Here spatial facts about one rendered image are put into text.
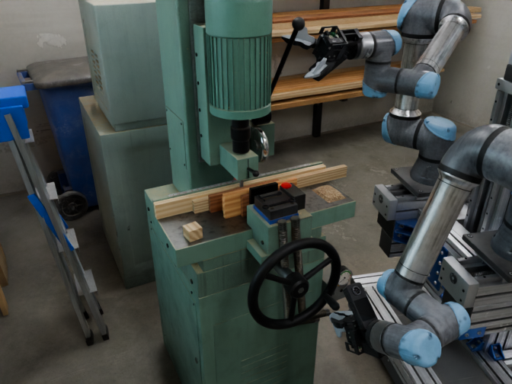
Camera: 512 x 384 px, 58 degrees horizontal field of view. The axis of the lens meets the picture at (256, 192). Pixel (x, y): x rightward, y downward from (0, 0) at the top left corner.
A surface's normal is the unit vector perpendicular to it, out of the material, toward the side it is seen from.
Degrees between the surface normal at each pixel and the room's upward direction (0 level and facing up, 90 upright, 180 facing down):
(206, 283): 90
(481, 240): 0
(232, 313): 90
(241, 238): 90
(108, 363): 0
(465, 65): 90
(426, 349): 59
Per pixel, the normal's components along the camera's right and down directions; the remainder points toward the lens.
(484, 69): -0.89, 0.21
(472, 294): 0.20, 0.47
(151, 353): 0.00, -0.88
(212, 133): 0.45, 0.42
